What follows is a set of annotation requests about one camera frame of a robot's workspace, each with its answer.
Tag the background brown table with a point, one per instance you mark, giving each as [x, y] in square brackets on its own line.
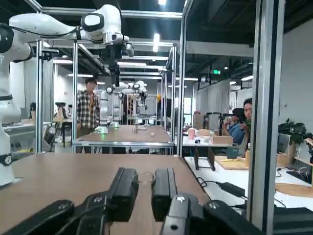
[127, 135]

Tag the aluminium camera mount post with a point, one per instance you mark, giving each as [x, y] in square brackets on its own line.
[265, 98]

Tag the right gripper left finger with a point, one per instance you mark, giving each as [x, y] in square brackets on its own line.
[122, 195]

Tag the person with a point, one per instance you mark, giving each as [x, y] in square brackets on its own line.
[236, 131]
[86, 110]
[248, 110]

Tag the teal box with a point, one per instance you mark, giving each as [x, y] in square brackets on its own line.
[232, 152]

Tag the small black power adapter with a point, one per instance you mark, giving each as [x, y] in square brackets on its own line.
[230, 188]

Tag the green exit sign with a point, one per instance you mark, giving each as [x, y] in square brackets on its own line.
[216, 71]

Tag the round cork mat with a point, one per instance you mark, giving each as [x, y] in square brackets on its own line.
[293, 189]

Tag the pink bottle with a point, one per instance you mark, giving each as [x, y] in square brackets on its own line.
[192, 134]

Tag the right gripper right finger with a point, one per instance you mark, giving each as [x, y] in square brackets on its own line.
[163, 195]

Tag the wooden box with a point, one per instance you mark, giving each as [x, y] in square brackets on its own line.
[221, 140]

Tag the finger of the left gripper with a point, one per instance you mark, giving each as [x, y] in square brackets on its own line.
[116, 79]

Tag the white side table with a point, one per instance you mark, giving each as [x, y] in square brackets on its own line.
[220, 175]

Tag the clear glass test tube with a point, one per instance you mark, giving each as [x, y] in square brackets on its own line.
[146, 178]

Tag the aluminium frame post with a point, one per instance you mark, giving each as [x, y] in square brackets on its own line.
[75, 98]
[39, 98]
[183, 73]

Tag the wooden board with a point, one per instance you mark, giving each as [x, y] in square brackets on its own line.
[232, 163]

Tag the black bookend stand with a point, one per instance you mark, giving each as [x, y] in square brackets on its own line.
[211, 159]

